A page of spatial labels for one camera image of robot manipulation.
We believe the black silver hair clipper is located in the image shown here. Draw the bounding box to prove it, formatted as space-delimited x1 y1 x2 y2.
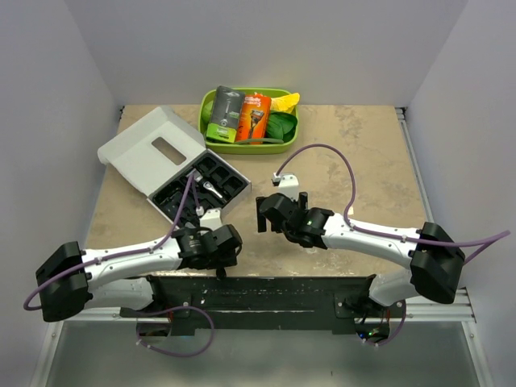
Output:
189 169 226 202

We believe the white clipper kit box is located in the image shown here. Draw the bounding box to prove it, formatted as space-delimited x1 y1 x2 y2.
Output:
98 106 252 227

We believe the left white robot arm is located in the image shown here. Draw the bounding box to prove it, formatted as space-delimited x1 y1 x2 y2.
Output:
35 225 243 323

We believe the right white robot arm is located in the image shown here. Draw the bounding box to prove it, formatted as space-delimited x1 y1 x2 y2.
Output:
256 193 465 317

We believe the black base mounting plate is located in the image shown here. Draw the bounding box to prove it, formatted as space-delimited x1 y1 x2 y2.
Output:
120 276 403 335

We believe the green cloth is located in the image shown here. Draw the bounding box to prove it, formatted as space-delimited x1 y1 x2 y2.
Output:
265 111 298 143

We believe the green plastic basket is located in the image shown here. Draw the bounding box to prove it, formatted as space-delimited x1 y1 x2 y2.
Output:
206 87 299 155

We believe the orange razor package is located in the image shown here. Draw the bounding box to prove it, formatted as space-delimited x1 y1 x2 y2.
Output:
235 93 272 142

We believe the yellow cloth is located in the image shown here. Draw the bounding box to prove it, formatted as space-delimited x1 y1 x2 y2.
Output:
271 93 301 114

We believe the grey green razor package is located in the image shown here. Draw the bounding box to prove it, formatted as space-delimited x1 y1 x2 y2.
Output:
206 85 245 144

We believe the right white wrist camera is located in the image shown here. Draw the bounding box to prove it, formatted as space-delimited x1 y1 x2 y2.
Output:
272 173 299 202

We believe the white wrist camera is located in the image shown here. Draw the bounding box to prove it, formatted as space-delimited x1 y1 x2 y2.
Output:
196 206 223 231
272 173 299 202

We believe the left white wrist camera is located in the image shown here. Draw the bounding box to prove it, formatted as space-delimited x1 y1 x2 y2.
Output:
196 206 223 231

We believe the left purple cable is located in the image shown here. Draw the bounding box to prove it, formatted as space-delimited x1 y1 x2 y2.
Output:
23 171 205 311

